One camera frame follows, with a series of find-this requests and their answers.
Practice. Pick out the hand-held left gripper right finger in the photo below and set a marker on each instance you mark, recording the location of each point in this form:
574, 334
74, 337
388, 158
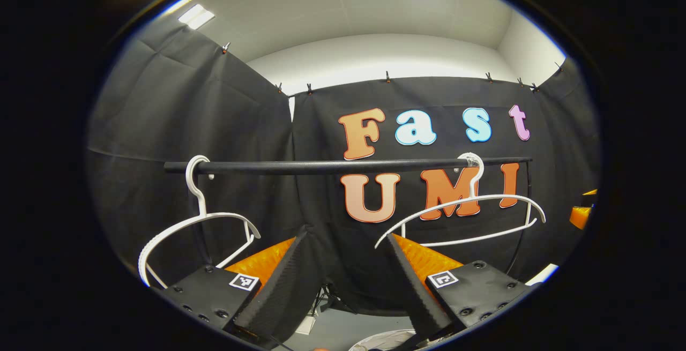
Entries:
415, 292

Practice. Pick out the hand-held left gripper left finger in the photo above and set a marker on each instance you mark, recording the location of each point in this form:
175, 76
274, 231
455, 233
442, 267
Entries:
278, 292

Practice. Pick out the white round laundry hamper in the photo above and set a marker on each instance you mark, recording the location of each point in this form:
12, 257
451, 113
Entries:
383, 337

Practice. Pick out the white hanger with wrapped hook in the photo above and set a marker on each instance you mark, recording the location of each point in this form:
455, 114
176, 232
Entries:
498, 196

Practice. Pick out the empty white clothes hanger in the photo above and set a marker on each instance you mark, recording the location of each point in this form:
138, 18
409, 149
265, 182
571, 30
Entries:
225, 215

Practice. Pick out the black metal clothes rack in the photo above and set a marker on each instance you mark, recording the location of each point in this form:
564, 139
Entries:
321, 167

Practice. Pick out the small white box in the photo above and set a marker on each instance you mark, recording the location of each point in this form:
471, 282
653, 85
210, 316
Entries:
305, 325

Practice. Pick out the black backdrop cloth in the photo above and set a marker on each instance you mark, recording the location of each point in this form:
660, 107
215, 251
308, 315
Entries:
241, 126

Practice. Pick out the row of backdrop clips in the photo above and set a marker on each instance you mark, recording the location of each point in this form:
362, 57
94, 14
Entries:
387, 76

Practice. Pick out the small ceiling light panel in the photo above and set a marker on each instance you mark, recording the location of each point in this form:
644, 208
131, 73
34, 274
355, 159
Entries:
196, 16

